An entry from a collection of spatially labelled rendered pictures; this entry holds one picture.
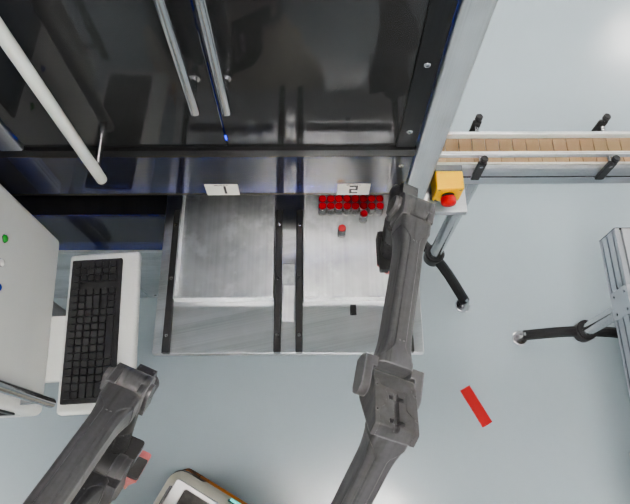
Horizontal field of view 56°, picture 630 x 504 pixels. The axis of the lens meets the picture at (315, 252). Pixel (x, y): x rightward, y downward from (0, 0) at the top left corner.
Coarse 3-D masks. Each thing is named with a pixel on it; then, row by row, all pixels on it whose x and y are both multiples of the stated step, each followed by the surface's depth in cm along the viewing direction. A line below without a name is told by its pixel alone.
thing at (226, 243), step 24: (192, 216) 167; (216, 216) 167; (240, 216) 167; (264, 216) 167; (192, 240) 164; (216, 240) 164; (240, 240) 164; (264, 240) 164; (192, 264) 161; (216, 264) 161; (240, 264) 161; (264, 264) 161; (192, 288) 159; (216, 288) 159; (240, 288) 159; (264, 288) 159
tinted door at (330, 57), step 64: (192, 0) 96; (256, 0) 96; (320, 0) 96; (384, 0) 96; (256, 64) 111; (320, 64) 111; (384, 64) 111; (256, 128) 130; (320, 128) 130; (384, 128) 130
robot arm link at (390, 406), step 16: (384, 384) 96; (400, 384) 97; (368, 400) 95; (384, 400) 93; (400, 400) 95; (416, 400) 95; (368, 416) 92; (384, 416) 90; (400, 416) 92; (416, 416) 93; (368, 432) 92; (384, 432) 90; (400, 432) 90; (416, 432) 90; (368, 448) 91; (384, 448) 91; (400, 448) 91; (352, 464) 95; (368, 464) 91; (384, 464) 91; (352, 480) 93; (368, 480) 92; (336, 496) 97; (352, 496) 93; (368, 496) 93
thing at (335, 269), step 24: (312, 216) 167; (336, 216) 167; (384, 216) 167; (312, 240) 164; (336, 240) 164; (360, 240) 164; (312, 264) 161; (336, 264) 161; (360, 264) 161; (312, 288) 159; (336, 288) 159; (360, 288) 159; (384, 288) 159
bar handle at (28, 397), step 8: (0, 384) 122; (8, 384) 125; (0, 392) 124; (8, 392) 126; (16, 392) 128; (24, 392) 132; (32, 392) 136; (24, 400) 143; (32, 400) 136; (40, 400) 140; (48, 400) 144
